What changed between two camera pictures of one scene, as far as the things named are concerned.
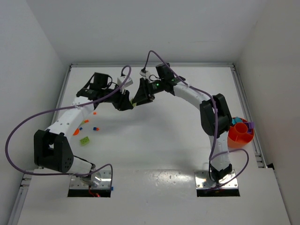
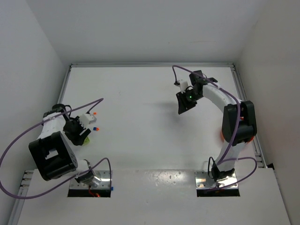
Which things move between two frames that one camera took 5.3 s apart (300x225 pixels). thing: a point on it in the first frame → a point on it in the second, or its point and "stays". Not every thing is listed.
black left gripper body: [117, 98] → [78, 135]
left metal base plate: [75, 182] stays
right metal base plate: [202, 180] stays
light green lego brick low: [84, 141] stays
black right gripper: [146, 89] → [185, 103]
